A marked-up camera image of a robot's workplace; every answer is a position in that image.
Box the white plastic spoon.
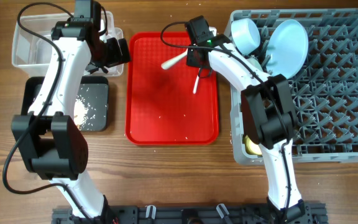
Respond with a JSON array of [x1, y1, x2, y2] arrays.
[[161, 50, 188, 70]]

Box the white plastic fork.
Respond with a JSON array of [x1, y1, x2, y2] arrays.
[[192, 76, 200, 95]]

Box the light blue small bowl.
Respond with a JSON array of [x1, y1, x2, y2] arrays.
[[231, 18, 260, 55]]

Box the mint green bowl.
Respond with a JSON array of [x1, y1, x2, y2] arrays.
[[247, 55, 263, 71]]

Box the rice food scraps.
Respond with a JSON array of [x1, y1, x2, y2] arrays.
[[74, 85, 98, 131]]

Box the light blue plate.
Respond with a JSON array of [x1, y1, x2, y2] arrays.
[[265, 19, 309, 79]]

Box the yellow plastic cup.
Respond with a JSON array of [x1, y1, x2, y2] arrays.
[[245, 136, 262, 156]]

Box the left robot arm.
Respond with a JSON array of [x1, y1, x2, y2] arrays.
[[11, 1, 131, 223]]

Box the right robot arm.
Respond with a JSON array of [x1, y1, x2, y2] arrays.
[[185, 16, 305, 223]]

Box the grey dishwasher rack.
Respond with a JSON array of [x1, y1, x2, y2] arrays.
[[229, 8, 358, 163]]

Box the black plastic tray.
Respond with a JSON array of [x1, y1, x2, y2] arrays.
[[21, 76, 109, 131]]

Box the red serving tray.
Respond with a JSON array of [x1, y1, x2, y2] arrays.
[[125, 32, 219, 146]]

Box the clear plastic bin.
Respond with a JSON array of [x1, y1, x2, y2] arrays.
[[12, 11, 124, 77]]

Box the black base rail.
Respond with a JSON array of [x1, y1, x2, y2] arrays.
[[51, 202, 329, 224]]

